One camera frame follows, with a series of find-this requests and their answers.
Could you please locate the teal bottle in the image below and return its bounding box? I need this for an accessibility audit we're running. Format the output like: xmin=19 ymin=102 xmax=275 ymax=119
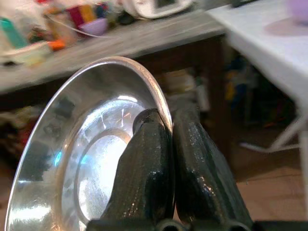
xmin=0 ymin=18 xmax=28 ymax=49

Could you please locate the white bottle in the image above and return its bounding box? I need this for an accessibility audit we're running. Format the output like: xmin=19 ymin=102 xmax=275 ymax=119
xmin=195 ymin=77 xmax=210 ymax=112

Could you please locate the shiny steel plate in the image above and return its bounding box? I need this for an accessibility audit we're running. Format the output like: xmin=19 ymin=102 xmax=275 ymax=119
xmin=4 ymin=56 xmax=174 ymax=231

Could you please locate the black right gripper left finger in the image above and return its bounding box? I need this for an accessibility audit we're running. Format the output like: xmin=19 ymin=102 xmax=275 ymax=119
xmin=101 ymin=108 xmax=175 ymax=222

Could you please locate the thin white cable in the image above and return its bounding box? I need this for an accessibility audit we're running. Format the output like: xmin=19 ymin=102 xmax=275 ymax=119
xmin=48 ymin=13 xmax=109 ymax=39

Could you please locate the grey top wooden counter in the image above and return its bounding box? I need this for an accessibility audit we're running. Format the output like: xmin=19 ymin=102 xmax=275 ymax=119
xmin=0 ymin=9 xmax=233 ymax=183

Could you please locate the white kitchen appliance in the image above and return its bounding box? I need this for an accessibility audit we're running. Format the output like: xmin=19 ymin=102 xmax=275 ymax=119
xmin=122 ymin=0 xmax=196 ymax=20

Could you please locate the orange small item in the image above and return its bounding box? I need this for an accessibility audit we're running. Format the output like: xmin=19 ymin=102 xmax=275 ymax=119
xmin=47 ymin=39 xmax=67 ymax=51

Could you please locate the red and yellow box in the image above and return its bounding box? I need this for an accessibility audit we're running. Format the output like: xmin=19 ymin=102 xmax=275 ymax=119
xmin=67 ymin=4 xmax=97 ymax=25

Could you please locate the lilac plastic cup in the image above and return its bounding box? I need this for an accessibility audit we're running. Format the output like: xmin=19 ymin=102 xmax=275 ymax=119
xmin=287 ymin=0 xmax=308 ymax=26

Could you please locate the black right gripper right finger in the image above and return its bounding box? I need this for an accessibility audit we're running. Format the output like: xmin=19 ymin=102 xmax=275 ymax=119
xmin=172 ymin=101 xmax=253 ymax=227

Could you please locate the white folding table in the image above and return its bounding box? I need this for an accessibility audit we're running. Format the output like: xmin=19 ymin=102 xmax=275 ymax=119
xmin=206 ymin=0 xmax=308 ymax=154

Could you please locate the small purple bowl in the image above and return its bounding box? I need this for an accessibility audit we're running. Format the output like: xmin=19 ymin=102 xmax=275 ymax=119
xmin=79 ymin=18 xmax=108 ymax=36

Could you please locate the white shallow tray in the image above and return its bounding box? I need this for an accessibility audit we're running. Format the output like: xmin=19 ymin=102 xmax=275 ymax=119
xmin=0 ymin=42 xmax=52 ymax=66

